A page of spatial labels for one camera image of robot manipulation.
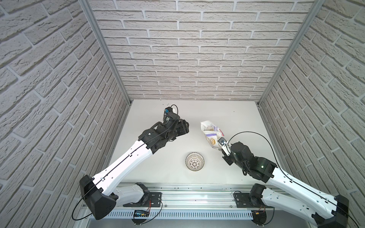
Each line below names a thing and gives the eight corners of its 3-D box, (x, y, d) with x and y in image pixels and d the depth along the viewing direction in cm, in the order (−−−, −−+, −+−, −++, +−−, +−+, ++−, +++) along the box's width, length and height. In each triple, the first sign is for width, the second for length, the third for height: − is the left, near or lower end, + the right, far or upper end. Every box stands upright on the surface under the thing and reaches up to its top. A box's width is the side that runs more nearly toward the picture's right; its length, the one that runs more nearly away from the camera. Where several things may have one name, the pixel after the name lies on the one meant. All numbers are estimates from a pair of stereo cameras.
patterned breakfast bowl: (183, 164, 87) (183, 161, 84) (192, 151, 92) (193, 149, 89) (197, 175, 83) (197, 172, 80) (206, 161, 88) (207, 158, 85)
